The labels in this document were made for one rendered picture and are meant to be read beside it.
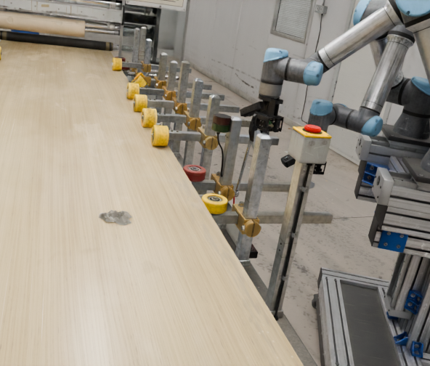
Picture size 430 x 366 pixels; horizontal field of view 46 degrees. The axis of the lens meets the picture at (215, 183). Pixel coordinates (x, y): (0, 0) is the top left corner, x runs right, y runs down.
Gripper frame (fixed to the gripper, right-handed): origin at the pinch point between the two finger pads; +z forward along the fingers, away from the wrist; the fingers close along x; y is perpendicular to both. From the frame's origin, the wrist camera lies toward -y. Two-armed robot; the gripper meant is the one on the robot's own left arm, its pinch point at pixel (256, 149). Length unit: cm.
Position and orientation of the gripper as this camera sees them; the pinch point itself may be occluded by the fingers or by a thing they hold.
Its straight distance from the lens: 178.4
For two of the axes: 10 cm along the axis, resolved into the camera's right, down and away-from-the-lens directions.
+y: 5.9, 3.6, -7.2
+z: -1.3, 9.2, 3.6
